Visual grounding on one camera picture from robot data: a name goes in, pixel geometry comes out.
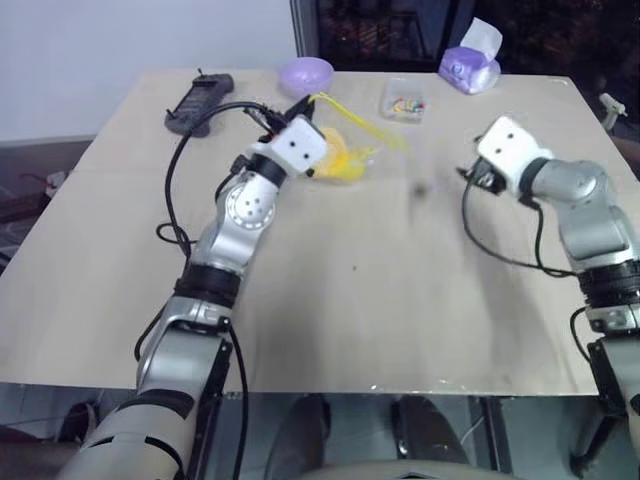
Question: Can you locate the purple plastic bowl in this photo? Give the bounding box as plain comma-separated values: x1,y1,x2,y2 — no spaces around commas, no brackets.
278,56,335,100

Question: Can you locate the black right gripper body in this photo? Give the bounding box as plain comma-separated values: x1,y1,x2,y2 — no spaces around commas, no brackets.
464,155,507,196

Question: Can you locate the dark grey remote controller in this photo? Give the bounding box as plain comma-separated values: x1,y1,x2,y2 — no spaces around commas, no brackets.
163,69,236,139

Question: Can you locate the clear box of colourful clips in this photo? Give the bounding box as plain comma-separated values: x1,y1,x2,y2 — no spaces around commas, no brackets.
381,78,430,124

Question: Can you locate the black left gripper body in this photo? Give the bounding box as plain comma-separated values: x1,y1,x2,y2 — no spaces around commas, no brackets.
243,101,302,142

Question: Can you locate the clear yellow-zip plastic bag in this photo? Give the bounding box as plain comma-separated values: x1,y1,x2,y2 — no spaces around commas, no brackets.
306,91,410,187

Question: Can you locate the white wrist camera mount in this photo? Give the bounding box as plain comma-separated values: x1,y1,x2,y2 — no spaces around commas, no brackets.
249,115,329,178
474,115,554,189

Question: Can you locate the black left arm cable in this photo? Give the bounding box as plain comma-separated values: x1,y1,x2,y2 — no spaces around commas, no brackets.
133,101,281,451

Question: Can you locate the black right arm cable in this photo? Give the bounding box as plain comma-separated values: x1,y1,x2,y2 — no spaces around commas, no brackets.
460,177,607,362

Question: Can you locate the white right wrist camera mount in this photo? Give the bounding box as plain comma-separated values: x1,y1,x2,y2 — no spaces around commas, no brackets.
474,115,554,189

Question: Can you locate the purple tissue pack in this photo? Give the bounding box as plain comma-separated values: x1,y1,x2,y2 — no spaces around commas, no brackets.
437,16,504,97

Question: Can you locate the black table leg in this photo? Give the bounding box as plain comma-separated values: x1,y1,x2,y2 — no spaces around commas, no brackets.
477,396,517,480

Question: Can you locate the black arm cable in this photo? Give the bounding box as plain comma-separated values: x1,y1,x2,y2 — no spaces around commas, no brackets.
133,101,281,451
460,177,607,362

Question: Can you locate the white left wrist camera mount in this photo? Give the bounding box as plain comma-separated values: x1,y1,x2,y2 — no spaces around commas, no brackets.
249,115,329,178

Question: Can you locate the white handle-shaped object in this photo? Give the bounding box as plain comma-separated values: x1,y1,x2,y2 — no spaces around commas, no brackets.
598,92,629,134

